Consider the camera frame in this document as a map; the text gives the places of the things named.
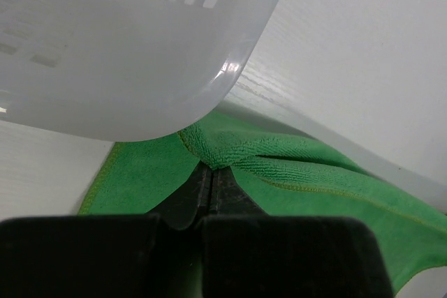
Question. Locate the green microfiber towel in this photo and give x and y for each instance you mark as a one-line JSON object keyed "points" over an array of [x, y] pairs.
{"points": [[285, 174]]}

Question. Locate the white perforated plastic basket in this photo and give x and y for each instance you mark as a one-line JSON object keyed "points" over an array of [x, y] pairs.
{"points": [[123, 70]]}

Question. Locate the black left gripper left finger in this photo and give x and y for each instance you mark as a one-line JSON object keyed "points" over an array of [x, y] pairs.
{"points": [[154, 254]]}

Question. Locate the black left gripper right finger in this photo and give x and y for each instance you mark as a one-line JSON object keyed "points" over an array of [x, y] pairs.
{"points": [[248, 253]]}

